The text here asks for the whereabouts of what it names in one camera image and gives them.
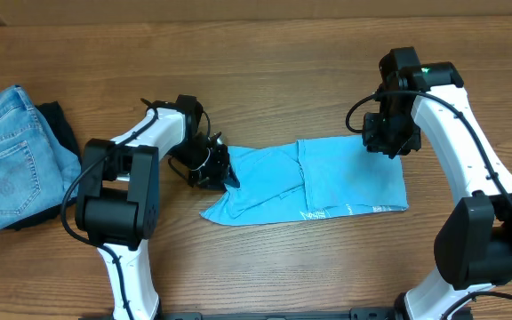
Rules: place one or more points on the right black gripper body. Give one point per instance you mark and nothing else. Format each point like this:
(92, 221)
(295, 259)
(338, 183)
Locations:
(389, 143)

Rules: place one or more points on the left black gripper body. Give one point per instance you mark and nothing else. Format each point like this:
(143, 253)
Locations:
(207, 164)

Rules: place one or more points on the light blue printed t-shirt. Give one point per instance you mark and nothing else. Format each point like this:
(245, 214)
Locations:
(312, 179)

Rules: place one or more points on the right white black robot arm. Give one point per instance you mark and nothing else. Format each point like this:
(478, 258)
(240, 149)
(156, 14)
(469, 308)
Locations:
(473, 249)

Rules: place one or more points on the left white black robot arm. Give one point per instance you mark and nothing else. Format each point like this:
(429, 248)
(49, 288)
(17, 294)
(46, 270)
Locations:
(118, 197)

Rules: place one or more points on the folded black garment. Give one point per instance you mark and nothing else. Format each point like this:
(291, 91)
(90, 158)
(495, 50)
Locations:
(62, 131)

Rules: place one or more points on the folded blue denim jeans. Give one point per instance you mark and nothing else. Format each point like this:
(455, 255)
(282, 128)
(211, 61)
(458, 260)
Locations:
(35, 170)

